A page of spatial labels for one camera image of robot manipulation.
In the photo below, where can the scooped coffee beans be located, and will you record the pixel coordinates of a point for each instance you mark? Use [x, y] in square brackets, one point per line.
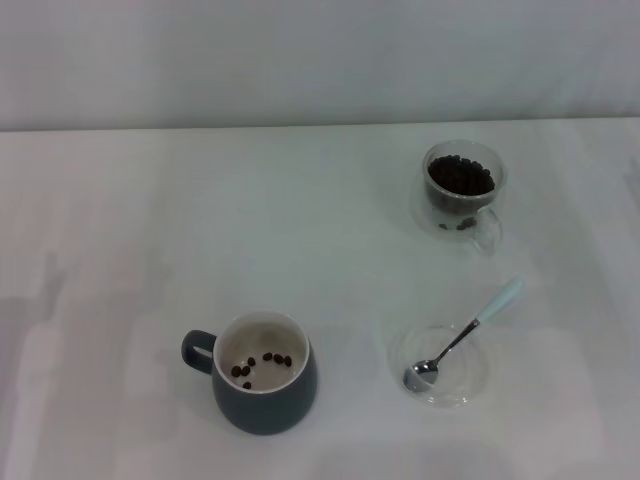
[242, 371]

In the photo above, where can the coffee bean pile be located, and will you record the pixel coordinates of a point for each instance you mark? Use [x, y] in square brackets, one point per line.
[460, 175]

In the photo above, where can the dark grey ceramic mug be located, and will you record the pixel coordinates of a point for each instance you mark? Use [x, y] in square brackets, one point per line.
[265, 410]

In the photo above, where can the clear glass saucer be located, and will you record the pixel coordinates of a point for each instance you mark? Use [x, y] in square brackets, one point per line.
[465, 380]

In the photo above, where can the clear double-wall glass cup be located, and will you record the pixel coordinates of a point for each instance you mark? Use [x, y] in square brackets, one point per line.
[487, 232]

